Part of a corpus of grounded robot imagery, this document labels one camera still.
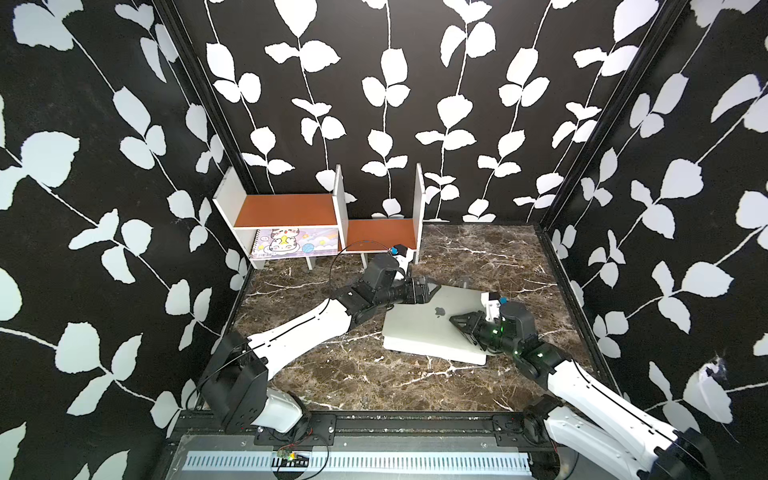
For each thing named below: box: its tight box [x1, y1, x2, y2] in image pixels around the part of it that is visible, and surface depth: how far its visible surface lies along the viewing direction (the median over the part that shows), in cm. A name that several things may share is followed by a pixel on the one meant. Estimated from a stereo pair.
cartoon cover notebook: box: [250, 228, 339, 258], surface depth 100 cm
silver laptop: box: [382, 285, 496, 365], surface depth 81 cm
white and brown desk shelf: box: [213, 163, 426, 270], surface depth 98 cm
